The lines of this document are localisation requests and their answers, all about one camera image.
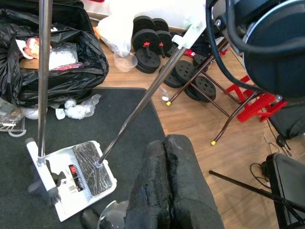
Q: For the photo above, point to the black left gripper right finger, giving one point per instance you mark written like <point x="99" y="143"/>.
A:
<point x="190" y="190"/>

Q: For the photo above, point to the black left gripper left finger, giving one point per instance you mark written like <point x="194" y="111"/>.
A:
<point x="152" y="190"/>

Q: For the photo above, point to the white broom metal pole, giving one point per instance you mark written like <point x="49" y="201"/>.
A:
<point x="44" y="59"/>

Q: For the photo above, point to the black floor mat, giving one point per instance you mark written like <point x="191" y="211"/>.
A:
<point x="119" y="114"/>

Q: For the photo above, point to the black tripod leg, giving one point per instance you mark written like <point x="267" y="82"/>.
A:
<point x="238" y="183"/>

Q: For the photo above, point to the black padded case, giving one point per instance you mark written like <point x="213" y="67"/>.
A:
<point x="290" y="181"/>

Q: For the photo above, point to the red plastic stool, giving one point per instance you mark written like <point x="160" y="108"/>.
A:
<point x="252" y="109"/>

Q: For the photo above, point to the crumpled clear plastic wrap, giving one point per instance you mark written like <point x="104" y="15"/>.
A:
<point x="83" y="111"/>

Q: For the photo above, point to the black loose weight plate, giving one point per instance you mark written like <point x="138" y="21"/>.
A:
<point x="183" y="69"/>
<point x="205" y="86"/>
<point x="201" y="60"/>

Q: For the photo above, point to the white paper scrap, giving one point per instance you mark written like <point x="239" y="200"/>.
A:
<point x="60" y="114"/>

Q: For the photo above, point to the crumpled white tissue ball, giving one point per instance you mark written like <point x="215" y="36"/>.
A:
<point x="70" y="103"/>

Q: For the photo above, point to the black fabric seat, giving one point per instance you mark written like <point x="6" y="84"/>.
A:
<point x="290" y="121"/>

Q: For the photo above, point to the clear plastic cup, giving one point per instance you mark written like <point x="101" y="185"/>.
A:
<point x="125" y="63"/>

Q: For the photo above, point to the black plastic trash bag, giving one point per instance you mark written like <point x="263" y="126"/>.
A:
<point x="71" y="81"/>

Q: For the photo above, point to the white round bowl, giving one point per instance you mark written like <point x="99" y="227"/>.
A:
<point x="29" y="114"/>

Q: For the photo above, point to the black dumbbell red collar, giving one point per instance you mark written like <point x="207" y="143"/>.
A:
<point x="164" y="38"/>
<point x="145" y="39"/>

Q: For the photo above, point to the clear bubble wrap bag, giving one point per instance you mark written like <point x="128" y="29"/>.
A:
<point x="63" y="56"/>

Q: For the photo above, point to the white plastic bag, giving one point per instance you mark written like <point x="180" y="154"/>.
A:
<point x="114" y="33"/>

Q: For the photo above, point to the clear plastic packaging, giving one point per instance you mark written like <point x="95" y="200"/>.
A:
<point x="9" y="112"/>

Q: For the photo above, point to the small orange object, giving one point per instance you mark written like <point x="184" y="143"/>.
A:
<point x="95" y="32"/>

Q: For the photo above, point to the red white crumpled wrapper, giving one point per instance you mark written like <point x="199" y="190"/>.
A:
<point x="29" y="48"/>

